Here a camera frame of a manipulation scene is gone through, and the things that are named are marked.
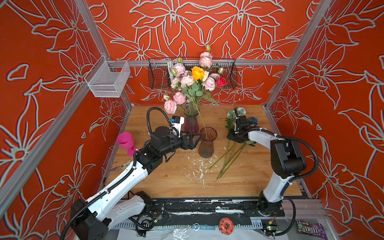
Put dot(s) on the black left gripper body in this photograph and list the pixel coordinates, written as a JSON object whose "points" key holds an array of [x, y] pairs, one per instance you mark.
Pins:
{"points": [[174, 143]]}

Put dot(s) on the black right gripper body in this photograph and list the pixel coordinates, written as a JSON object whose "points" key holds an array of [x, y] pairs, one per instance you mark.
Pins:
{"points": [[235, 135]]}

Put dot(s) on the brown ribbed glass vase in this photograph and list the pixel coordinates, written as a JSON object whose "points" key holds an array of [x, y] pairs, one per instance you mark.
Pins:
{"points": [[206, 148]]}

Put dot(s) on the purple ribbed glass vase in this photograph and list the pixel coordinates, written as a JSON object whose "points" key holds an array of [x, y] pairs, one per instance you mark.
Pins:
{"points": [[191, 124]]}

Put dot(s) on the small pink white spray stem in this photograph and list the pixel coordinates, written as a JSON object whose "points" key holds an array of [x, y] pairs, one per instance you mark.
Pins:
{"points": [[231, 115]]}

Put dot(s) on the pink peony stem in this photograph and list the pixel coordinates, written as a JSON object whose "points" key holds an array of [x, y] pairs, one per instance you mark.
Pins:
{"points": [[206, 58], [179, 99], [179, 76]]}

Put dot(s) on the red rose stem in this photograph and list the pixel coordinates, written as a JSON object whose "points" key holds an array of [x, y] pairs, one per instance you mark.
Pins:
{"points": [[220, 83]]}

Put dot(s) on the orange rose stem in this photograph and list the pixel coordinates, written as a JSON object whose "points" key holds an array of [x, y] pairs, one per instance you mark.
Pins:
{"points": [[195, 90]]}

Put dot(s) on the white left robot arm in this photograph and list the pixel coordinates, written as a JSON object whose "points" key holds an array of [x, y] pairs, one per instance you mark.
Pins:
{"points": [[93, 218]]}

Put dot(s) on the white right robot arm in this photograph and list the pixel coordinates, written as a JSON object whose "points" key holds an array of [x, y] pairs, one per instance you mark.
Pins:
{"points": [[287, 160]]}

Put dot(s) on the pile of pink flowers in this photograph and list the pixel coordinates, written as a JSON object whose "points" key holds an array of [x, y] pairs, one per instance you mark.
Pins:
{"points": [[230, 156]]}

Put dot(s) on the blue flower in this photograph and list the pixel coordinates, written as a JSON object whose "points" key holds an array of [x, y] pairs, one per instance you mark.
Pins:
{"points": [[253, 120]]}

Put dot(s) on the magenta plastic goblet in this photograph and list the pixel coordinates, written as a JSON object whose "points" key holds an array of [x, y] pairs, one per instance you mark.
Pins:
{"points": [[126, 141]]}

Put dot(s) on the red round knob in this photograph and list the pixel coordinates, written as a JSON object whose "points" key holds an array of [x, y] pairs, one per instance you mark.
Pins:
{"points": [[226, 226]]}

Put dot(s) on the purple candy bag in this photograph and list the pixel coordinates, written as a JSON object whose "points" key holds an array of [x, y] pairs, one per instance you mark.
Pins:
{"points": [[313, 230]]}

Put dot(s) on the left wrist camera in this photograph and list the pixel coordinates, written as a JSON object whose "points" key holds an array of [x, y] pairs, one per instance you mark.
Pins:
{"points": [[176, 125]]}

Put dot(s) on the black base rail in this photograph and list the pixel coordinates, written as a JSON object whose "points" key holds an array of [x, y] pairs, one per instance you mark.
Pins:
{"points": [[206, 211]]}

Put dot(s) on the black wire wall basket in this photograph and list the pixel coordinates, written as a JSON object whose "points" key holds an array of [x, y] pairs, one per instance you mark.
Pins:
{"points": [[160, 72]]}

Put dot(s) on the white mesh wall basket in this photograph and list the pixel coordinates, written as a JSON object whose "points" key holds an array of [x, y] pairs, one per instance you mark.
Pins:
{"points": [[107, 79]]}

